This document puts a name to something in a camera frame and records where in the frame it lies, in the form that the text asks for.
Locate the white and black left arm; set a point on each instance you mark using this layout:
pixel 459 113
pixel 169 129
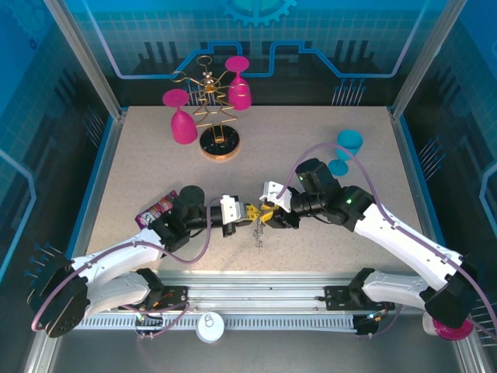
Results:
pixel 116 256

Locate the white metal bracket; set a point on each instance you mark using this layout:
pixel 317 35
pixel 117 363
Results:
pixel 273 192

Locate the aluminium frame post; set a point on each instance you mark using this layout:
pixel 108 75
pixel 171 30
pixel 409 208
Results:
pixel 421 58
pixel 85 62

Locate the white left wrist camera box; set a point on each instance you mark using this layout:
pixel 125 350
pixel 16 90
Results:
pixel 232 210

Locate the pink wine glass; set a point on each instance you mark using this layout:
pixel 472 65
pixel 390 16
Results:
pixel 182 124
pixel 238 97

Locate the white round lid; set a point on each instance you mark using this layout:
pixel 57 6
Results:
pixel 209 327

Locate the blue wine glass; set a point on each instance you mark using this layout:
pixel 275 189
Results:
pixel 349 140

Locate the purple snack packet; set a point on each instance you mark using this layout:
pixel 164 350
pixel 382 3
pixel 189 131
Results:
pixel 153 211

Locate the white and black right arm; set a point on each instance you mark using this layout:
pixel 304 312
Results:
pixel 404 241

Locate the aluminium side rail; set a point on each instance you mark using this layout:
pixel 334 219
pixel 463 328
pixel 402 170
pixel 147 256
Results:
pixel 101 175
pixel 415 175

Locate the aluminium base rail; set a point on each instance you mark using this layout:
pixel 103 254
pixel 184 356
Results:
pixel 264 289

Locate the pink round disc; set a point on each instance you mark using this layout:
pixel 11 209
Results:
pixel 452 332

